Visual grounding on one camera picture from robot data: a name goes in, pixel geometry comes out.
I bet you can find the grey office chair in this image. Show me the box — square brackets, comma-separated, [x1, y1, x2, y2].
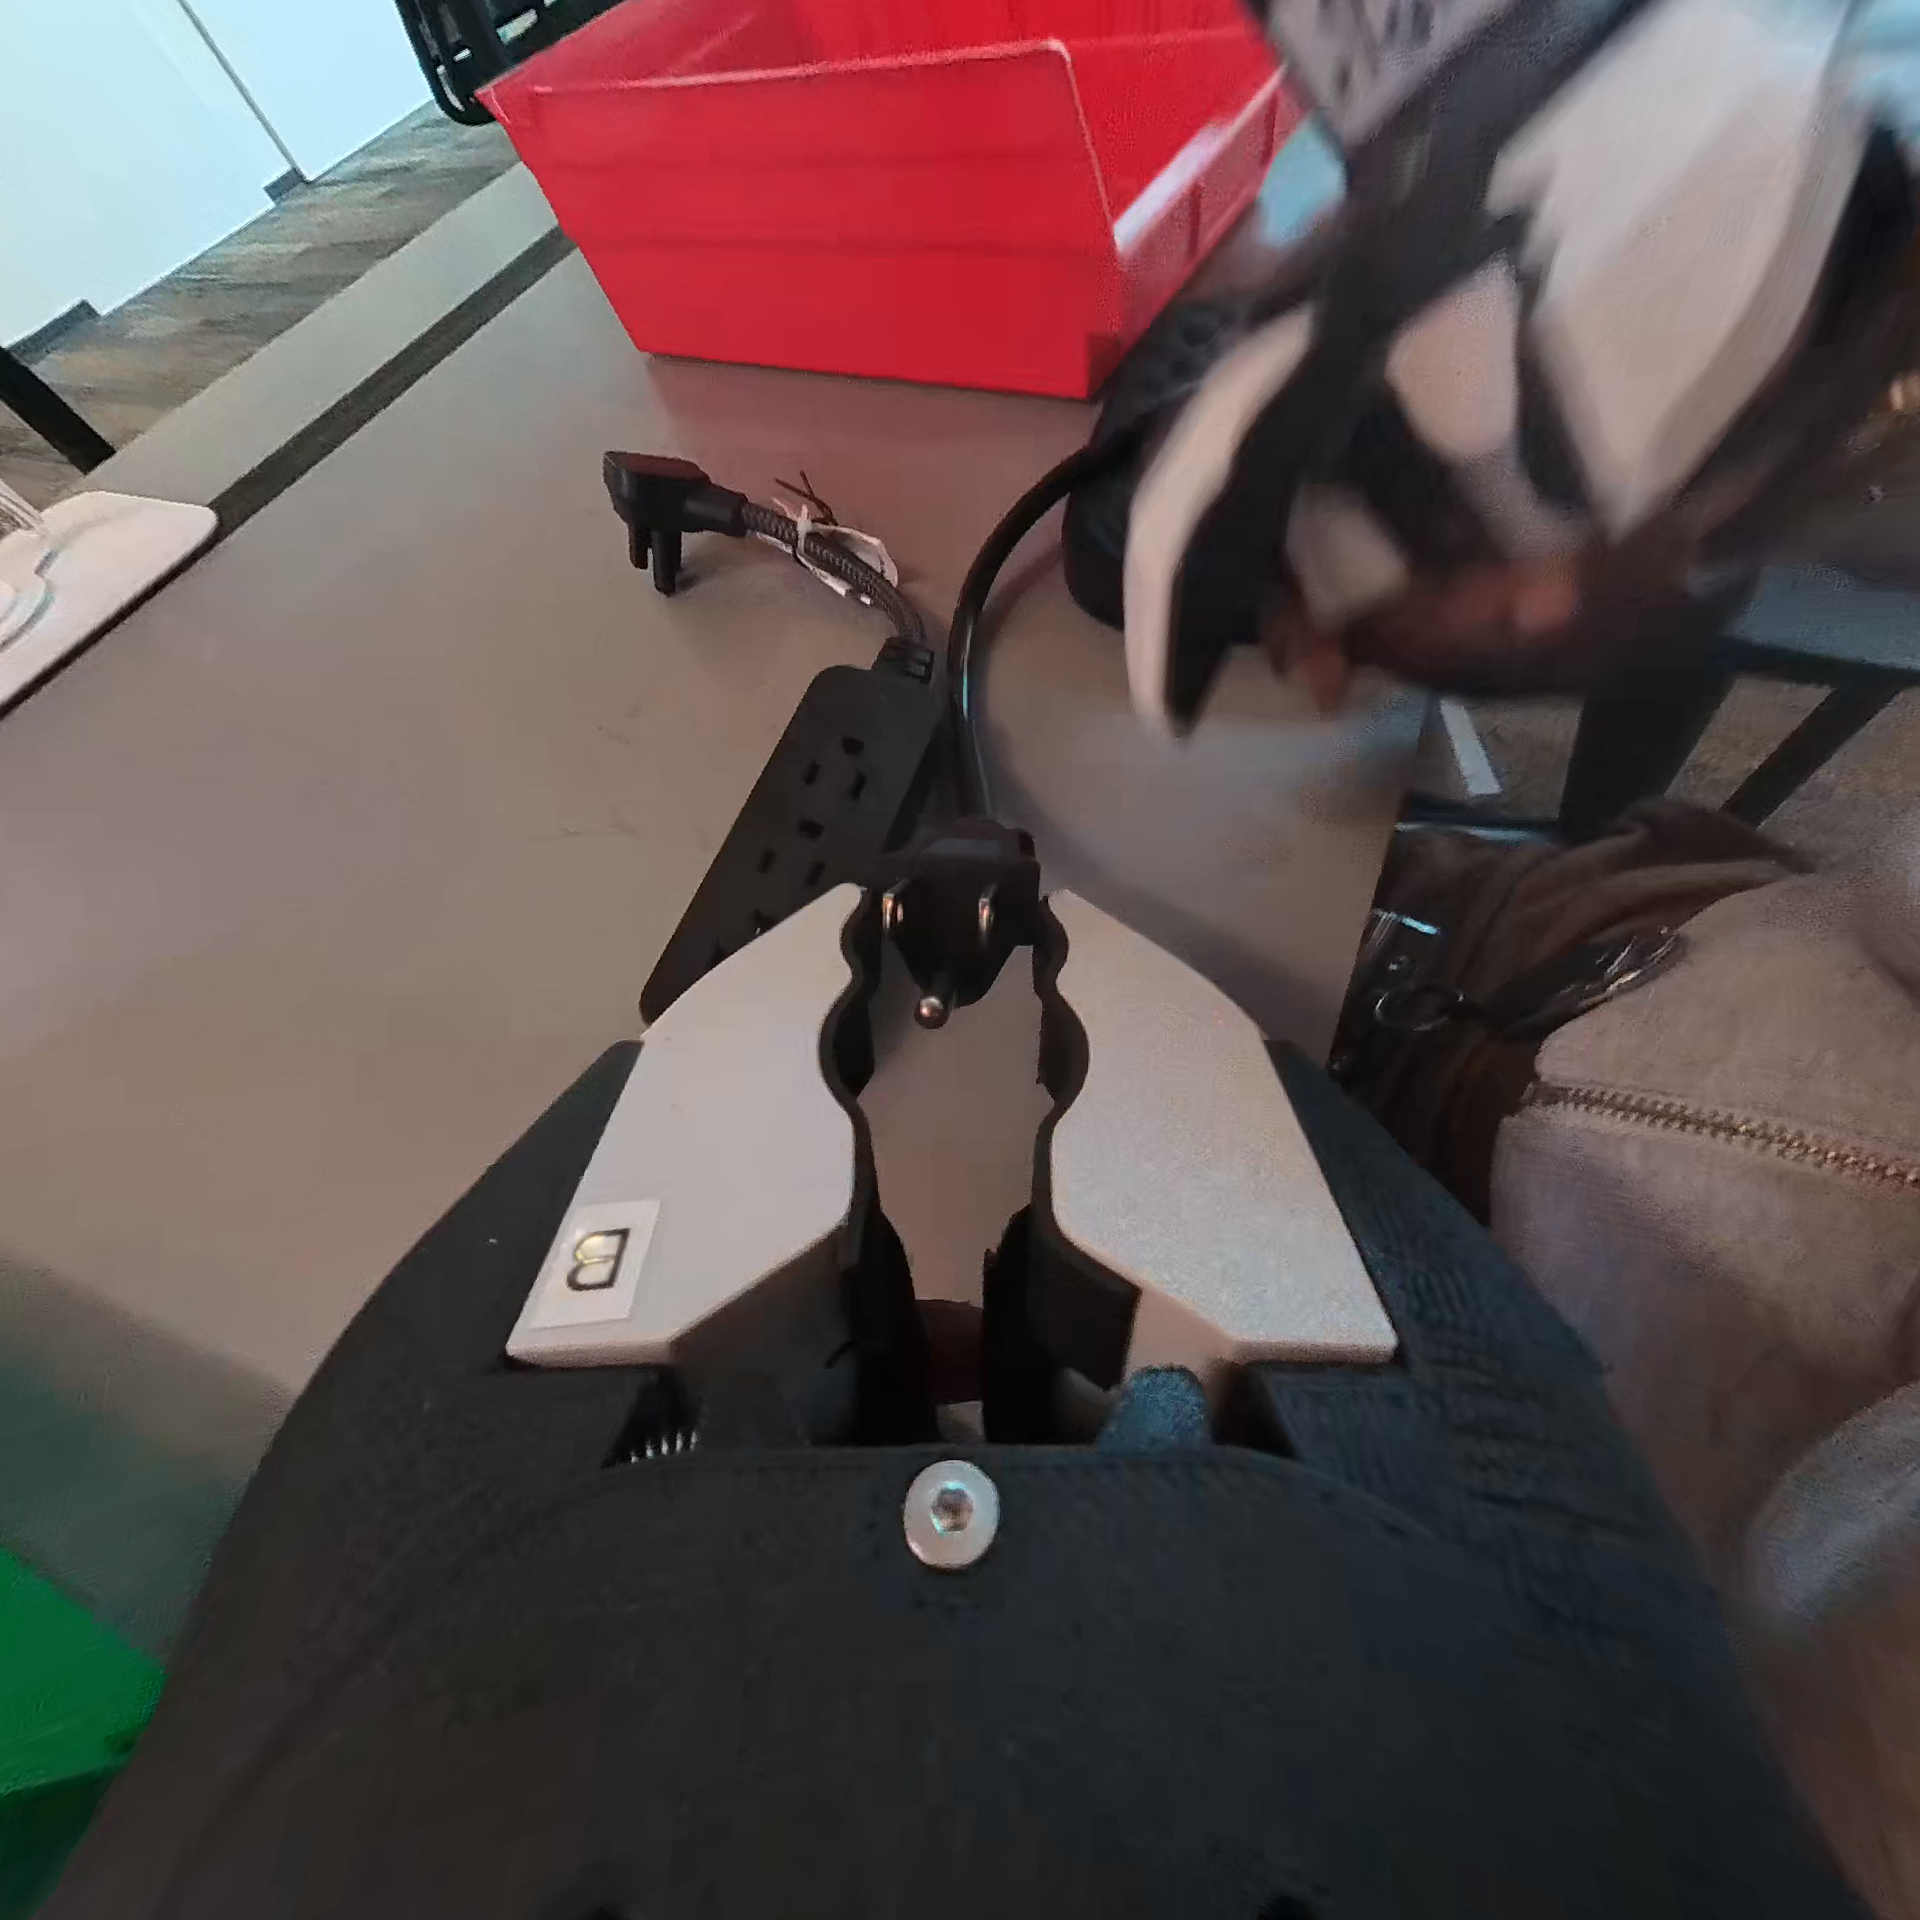
[1562, 568, 1920, 840]

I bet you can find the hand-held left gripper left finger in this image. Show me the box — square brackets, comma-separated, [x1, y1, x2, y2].
[506, 880, 877, 1371]

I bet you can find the black power cable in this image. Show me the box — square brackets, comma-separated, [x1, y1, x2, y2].
[942, 441, 1103, 840]

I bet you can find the red plastic bin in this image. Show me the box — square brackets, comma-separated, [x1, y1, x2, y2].
[480, 0, 1307, 402]

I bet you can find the person's right hand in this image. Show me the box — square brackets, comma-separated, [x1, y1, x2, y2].
[1260, 546, 1637, 711]

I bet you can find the metal keyring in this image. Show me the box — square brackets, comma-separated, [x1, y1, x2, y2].
[1359, 914, 1686, 1040]

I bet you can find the green plastic bin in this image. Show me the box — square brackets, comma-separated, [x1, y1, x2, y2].
[0, 1543, 170, 1804]

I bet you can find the white display stand base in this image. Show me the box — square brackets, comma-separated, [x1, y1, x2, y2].
[0, 485, 222, 717]

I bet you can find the black power plug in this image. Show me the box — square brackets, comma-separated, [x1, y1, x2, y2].
[873, 815, 1045, 1032]

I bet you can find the black power strip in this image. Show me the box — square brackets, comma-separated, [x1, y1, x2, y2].
[639, 665, 949, 1030]

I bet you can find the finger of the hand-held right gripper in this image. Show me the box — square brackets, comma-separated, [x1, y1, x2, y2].
[1122, 308, 1326, 737]
[1288, 262, 1548, 625]

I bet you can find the braided power strip cable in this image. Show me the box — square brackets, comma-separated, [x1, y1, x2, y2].
[735, 476, 940, 679]

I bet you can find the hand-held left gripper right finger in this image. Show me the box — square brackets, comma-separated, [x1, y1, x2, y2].
[1036, 887, 1403, 1371]

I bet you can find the black office chair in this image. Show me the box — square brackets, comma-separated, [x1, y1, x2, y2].
[392, 0, 634, 127]

